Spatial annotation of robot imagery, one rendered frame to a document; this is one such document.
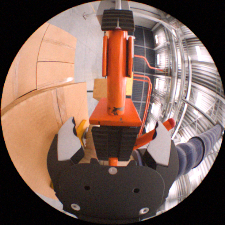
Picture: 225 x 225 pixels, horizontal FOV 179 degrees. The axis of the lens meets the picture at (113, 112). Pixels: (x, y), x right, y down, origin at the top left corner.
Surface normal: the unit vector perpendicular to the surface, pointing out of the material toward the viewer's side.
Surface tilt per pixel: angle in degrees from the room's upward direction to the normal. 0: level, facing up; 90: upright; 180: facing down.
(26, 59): 0
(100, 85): 90
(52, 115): 0
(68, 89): 0
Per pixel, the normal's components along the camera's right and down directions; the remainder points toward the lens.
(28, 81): 1.00, 0.04
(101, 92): -0.03, 0.01
